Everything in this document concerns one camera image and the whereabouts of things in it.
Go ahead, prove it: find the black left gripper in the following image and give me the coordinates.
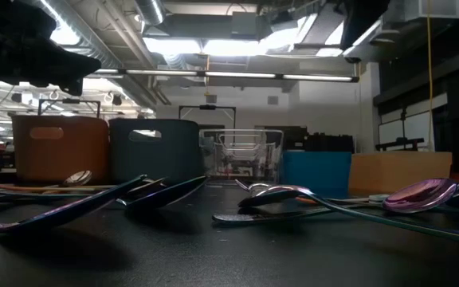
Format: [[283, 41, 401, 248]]
[[0, 0, 102, 96]]

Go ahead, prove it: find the iridescent rainbow spoon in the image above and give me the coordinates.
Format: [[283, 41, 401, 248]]
[[237, 183, 459, 245], [212, 177, 459, 227], [0, 174, 147, 234], [0, 175, 210, 211]]

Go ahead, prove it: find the white ceiling unit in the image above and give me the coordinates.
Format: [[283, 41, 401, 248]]
[[384, 0, 459, 23]]

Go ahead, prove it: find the large orange plastic bin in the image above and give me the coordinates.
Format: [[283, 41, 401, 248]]
[[11, 114, 110, 185]]

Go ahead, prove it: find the white board panel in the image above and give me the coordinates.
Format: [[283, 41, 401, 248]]
[[378, 93, 449, 151]]

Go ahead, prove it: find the black equipment stack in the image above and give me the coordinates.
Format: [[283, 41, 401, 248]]
[[255, 125, 355, 153]]

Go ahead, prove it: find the grey-blue plastic bin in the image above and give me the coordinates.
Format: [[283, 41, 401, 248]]
[[108, 117, 206, 185]]

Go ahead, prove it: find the bright ceiling light panel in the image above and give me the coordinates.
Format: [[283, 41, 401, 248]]
[[141, 36, 266, 57]]

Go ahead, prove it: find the long linear light fixture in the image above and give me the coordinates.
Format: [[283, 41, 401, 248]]
[[93, 67, 360, 84]]

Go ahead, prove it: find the small tan orange bin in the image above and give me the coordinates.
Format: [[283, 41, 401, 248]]
[[348, 151, 453, 196]]

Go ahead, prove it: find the small blue plastic bin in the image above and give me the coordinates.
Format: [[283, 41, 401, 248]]
[[281, 150, 353, 199]]

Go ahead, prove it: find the clear plastic bin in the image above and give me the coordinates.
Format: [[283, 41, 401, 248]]
[[199, 128, 285, 184]]

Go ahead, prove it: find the black metal frame stand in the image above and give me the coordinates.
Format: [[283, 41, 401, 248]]
[[178, 104, 237, 131], [37, 98, 102, 119]]

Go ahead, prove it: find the large spiral air duct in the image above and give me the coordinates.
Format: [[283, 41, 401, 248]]
[[33, 0, 163, 108]]

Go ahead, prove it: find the yellow hanging cable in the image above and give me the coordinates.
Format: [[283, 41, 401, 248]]
[[426, 0, 434, 151]]

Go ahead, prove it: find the round silver air duct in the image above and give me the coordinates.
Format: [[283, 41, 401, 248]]
[[133, 0, 167, 27]]

